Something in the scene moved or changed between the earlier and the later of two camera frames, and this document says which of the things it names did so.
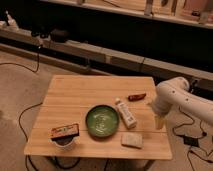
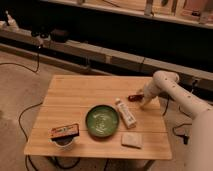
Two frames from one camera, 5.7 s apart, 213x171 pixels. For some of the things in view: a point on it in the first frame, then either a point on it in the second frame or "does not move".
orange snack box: [64, 131] does not move
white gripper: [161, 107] → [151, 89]
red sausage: [136, 97] does not move
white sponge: [134, 140] does not move
